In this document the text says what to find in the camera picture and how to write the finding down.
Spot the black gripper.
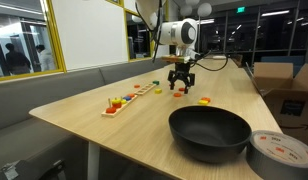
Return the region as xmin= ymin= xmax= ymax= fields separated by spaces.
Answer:
xmin=167 ymin=62 xmax=196 ymax=95

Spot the wooden slotted board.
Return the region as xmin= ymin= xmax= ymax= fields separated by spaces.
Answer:
xmin=134 ymin=82 xmax=157 ymax=96

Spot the wooden peg board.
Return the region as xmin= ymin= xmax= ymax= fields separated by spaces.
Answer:
xmin=101 ymin=94 xmax=139 ymax=118

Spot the white plate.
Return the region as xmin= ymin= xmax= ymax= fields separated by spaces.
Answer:
xmin=211 ymin=54 xmax=228 ymax=61

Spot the brown leather chair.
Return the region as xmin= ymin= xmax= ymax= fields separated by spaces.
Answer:
xmin=232 ymin=53 xmax=244 ymax=68

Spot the black bowl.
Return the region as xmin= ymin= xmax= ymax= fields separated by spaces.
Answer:
xmin=168 ymin=105 xmax=253 ymax=164

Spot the blue sofa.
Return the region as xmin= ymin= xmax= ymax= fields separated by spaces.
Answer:
xmin=260 ymin=55 xmax=306 ymax=66

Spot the open cardboard box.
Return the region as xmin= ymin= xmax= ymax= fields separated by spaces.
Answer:
xmin=245 ymin=61 xmax=308 ymax=148

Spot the long ceiling light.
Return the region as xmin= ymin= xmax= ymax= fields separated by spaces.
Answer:
xmin=260 ymin=9 xmax=291 ymax=18

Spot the white table leg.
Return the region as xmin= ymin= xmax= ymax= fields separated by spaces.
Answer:
xmin=87 ymin=141 xmax=101 ymax=180

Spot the person in white shirt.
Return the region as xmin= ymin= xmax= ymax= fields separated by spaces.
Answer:
xmin=34 ymin=44 xmax=57 ymax=72

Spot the gray bench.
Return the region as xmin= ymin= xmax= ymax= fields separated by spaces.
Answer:
xmin=0 ymin=58 xmax=170 ymax=180

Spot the person in dark clothes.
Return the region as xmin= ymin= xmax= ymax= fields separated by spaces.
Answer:
xmin=4 ymin=42 xmax=32 ymax=76

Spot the black gray device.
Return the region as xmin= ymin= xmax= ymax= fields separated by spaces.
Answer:
xmin=0 ymin=159 xmax=67 ymax=180

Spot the wrist camera on wooden mount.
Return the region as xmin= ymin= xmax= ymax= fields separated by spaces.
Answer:
xmin=161 ymin=54 xmax=192 ymax=65

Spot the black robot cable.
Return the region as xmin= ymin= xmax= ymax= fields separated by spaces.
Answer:
xmin=133 ymin=0 xmax=230 ymax=73

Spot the yellow window frame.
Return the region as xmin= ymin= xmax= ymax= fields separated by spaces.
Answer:
xmin=123 ymin=8 xmax=154 ymax=63
xmin=0 ymin=0 xmax=67 ymax=83

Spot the silver duct tape roll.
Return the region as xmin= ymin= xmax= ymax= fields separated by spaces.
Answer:
xmin=246 ymin=129 xmax=308 ymax=180

